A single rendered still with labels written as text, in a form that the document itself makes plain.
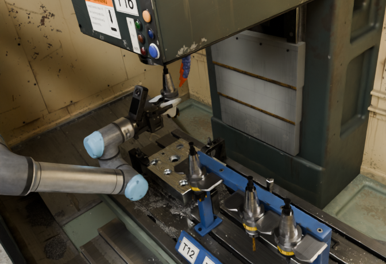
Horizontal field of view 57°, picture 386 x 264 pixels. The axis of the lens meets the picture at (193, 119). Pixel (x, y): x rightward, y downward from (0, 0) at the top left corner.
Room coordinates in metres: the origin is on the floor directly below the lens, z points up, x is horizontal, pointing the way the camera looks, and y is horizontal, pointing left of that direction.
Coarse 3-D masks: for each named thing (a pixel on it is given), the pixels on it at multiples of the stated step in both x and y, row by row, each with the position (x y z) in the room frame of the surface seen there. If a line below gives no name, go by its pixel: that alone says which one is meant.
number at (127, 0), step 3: (123, 0) 0.85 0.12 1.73; (126, 0) 0.84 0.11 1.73; (129, 0) 0.83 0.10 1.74; (132, 0) 0.82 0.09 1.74; (123, 3) 0.85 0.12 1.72; (126, 3) 0.84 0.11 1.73; (129, 3) 0.83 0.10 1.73; (132, 3) 0.82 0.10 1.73; (123, 6) 0.86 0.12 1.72; (126, 6) 0.85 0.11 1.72; (129, 6) 0.84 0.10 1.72; (132, 6) 0.83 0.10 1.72; (126, 9) 0.85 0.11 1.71; (129, 9) 0.84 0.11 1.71; (132, 9) 0.83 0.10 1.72; (135, 9) 0.82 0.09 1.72
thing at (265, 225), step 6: (270, 210) 0.64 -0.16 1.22; (264, 216) 0.62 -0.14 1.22; (270, 216) 0.62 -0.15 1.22; (276, 216) 0.62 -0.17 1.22; (258, 222) 0.61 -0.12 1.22; (264, 222) 0.60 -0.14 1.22; (270, 222) 0.60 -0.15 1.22; (276, 222) 0.60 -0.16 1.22; (258, 228) 0.59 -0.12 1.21; (264, 228) 0.58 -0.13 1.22; (270, 228) 0.58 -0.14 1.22; (270, 234) 0.57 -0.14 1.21
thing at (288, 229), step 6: (282, 210) 0.56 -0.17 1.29; (282, 216) 0.55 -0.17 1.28; (288, 216) 0.54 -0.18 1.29; (294, 216) 0.55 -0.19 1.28; (282, 222) 0.55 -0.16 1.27; (288, 222) 0.54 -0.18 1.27; (294, 222) 0.55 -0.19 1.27; (282, 228) 0.55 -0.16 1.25; (288, 228) 0.54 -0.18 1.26; (294, 228) 0.54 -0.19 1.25; (282, 234) 0.55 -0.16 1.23; (288, 234) 0.54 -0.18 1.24; (294, 234) 0.54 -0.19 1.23
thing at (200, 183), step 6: (210, 174) 0.81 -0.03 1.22; (216, 174) 0.80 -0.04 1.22; (204, 180) 0.79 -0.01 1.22; (210, 180) 0.78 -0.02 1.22; (216, 180) 0.78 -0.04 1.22; (222, 180) 0.78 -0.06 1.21; (198, 186) 0.77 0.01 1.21; (204, 186) 0.76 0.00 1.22; (210, 186) 0.76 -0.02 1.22; (216, 186) 0.76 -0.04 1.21
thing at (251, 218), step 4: (240, 204) 0.66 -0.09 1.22; (240, 208) 0.65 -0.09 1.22; (240, 212) 0.64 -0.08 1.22; (244, 212) 0.64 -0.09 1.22; (260, 212) 0.63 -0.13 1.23; (240, 216) 0.64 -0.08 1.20; (244, 216) 0.64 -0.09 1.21; (248, 216) 0.62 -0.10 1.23; (252, 216) 0.62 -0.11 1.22; (256, 216) 0.62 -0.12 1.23; (260, 216) 0.62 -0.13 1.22; (248, 220) 0.62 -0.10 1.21; (252, 220) 0.62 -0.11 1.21
